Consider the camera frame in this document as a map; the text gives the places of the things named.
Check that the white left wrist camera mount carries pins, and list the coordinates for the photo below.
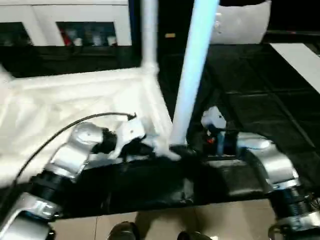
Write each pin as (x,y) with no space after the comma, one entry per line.
(132,130)

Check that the white flat board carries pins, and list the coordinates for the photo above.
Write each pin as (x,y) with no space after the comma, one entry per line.
(300,60)

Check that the small yellow label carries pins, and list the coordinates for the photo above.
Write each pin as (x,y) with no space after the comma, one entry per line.
(170,35)

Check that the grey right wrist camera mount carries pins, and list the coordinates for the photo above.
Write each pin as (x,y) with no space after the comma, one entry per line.
(215,117)

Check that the small red bottle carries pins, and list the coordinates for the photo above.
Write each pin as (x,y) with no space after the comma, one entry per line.
(65,37)

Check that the grey cushion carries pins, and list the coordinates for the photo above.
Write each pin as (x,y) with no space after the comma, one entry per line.
(240,27)

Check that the white cabinet with glass doors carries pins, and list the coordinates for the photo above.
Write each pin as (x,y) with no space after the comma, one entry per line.
(75,12)

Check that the white plastic table top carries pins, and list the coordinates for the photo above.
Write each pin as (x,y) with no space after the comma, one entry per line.
(62,95)

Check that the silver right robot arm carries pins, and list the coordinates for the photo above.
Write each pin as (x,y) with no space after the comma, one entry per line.
(275,162)

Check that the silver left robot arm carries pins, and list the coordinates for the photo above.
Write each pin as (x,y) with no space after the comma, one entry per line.
(67,155)

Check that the black sofa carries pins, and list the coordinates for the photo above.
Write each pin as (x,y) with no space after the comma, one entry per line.
(295,15)

